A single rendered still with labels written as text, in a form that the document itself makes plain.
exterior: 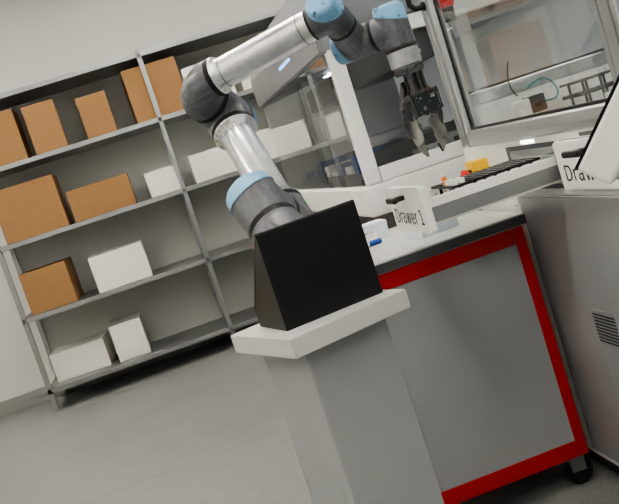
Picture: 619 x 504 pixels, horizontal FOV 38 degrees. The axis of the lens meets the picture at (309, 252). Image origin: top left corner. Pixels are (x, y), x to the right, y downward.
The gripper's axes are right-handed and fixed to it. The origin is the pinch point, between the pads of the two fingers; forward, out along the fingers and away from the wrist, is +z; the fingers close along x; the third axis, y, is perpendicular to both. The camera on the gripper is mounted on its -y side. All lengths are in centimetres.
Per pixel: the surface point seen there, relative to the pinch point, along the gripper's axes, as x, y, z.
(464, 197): -0.6, 12.5, 12.2
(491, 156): 23.0, -26.4, 9.0
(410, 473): -37, 34, 59
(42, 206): -136, -374, -32
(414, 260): -10.9, -10.4, 25.4
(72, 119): -102, -418, -81
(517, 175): 13.1, 12.2, 11.9
